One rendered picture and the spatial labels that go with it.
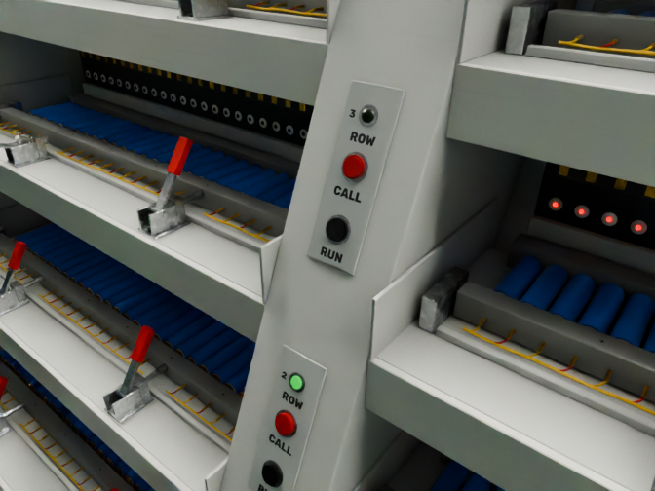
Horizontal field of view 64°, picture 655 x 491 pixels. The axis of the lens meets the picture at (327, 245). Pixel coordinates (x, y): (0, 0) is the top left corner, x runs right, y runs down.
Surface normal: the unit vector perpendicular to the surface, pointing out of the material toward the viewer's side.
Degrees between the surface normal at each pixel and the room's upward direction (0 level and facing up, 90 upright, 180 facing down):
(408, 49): 90
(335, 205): 90
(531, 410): 23
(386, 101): 90
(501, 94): 113
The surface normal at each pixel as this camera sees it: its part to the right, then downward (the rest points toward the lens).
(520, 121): -0.62, 0.39
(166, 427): 0.01, -0.86
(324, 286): -0.57, 0.03
